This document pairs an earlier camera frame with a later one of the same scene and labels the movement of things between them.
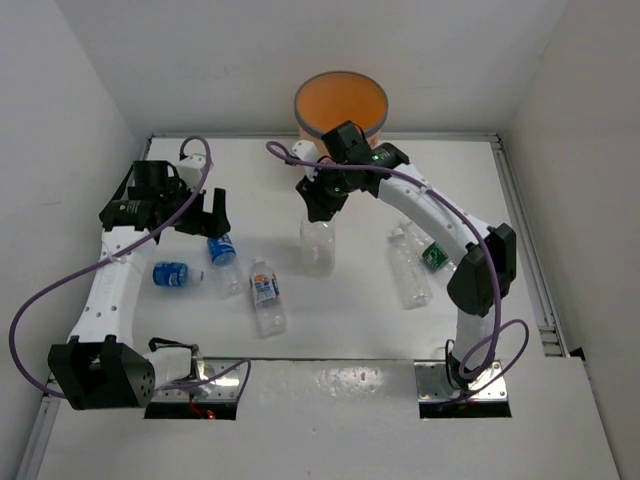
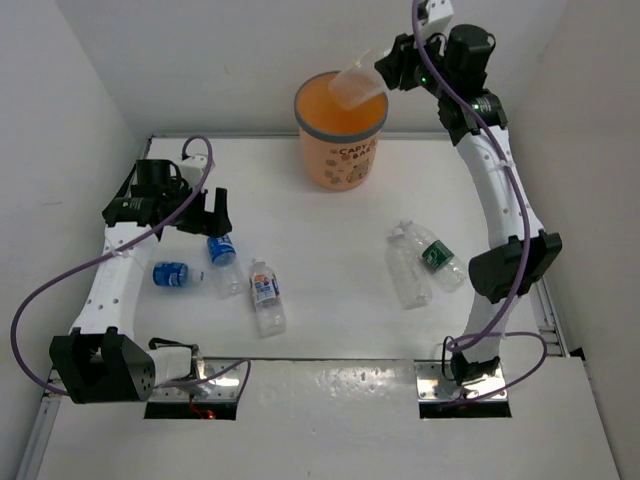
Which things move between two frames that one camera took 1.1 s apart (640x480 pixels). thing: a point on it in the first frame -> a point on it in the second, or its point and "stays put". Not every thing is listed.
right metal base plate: x=435 y=385 stays put
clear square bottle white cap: x=317 y=240 -> x=357 y=84
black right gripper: x=319 y=206 -> x=396 y=66
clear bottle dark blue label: x=226 y=275 stays put
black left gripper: x=206 y=223 stays put
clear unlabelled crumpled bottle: x=407 y=246 stays put
